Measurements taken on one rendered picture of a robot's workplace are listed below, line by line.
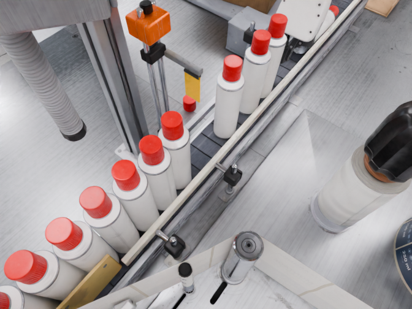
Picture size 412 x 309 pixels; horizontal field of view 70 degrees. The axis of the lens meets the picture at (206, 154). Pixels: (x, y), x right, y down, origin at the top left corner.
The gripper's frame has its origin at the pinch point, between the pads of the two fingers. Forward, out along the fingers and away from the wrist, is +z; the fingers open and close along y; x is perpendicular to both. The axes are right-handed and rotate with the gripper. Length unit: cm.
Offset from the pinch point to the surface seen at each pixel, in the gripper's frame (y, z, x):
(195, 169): 0.8, 18.4, -31.2
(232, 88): 1.2, -0.4, -27.2
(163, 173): 2.7, 7.4, -45.7
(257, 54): 0.4, -4.4, -18.6
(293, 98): 6.4, 10.7, 3.6
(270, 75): 1.8, 1.9, -9.8
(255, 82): 1.5, 1.6, -16.9
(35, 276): 1, 11, -66
